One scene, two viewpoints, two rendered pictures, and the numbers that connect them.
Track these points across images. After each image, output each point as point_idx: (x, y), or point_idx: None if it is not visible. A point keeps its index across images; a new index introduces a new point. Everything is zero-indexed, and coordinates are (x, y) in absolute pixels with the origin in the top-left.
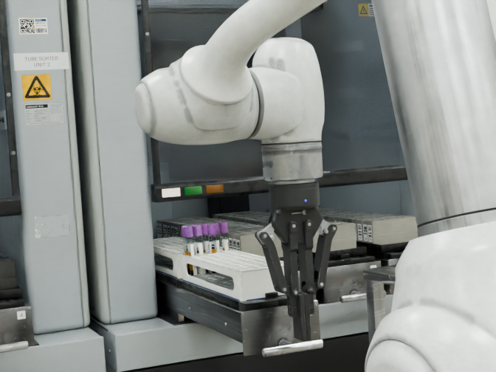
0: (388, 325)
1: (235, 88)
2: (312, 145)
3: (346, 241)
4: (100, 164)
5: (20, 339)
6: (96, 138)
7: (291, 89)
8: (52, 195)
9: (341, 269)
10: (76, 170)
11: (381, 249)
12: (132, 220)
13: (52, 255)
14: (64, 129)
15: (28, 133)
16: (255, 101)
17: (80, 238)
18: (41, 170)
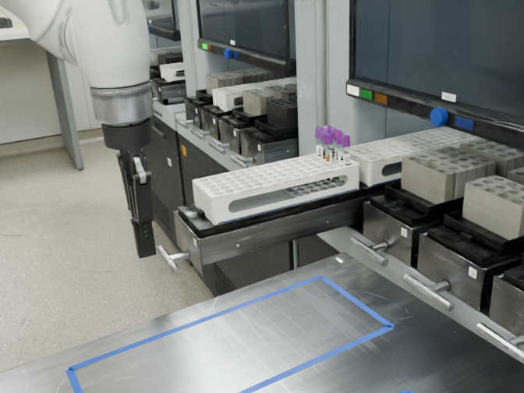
0: None
1: (29, 29)
2: (93, 91)
3: (506, 224)
4: (329, 47)
5: (259, 163)
6: (327, 23)
7: (70, 33)
8: (306, 66)
9: (437, 248)
10: (317, 50)
11: (521, 260)
12: (343, 105)
13: (306, 114)
14: (313, 12)
15: (297, 12)
16: (63, 40)
17: (318, 107)
18: (302, 44)
